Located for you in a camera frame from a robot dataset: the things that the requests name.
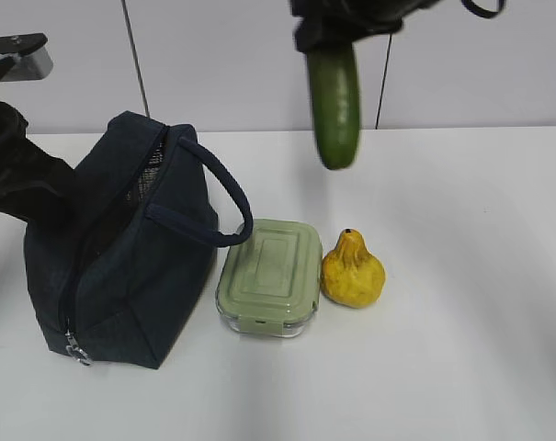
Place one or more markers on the green cucumber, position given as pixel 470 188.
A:
pixel 335 103

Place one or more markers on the green lid glass container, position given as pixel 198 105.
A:
pixel 270 284

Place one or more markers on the dark navy lunch bag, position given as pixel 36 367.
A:
pixel 151 208

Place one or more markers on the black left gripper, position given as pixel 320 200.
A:
pixel 34 186

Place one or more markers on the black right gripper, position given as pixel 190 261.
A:
pixel 329 23

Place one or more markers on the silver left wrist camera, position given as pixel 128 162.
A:
pixel 23 57

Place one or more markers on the yellow pear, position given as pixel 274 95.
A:
pixel 351 275

